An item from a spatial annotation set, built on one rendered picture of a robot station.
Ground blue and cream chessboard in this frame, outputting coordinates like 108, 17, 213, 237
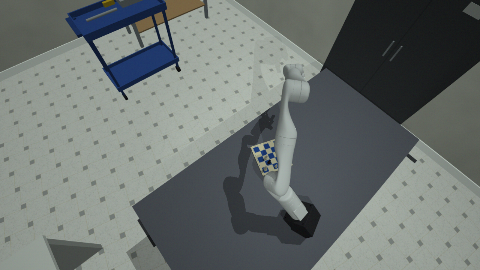
250, 139, 278, 176

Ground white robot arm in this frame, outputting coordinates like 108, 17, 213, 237
263, 64, 310, 221

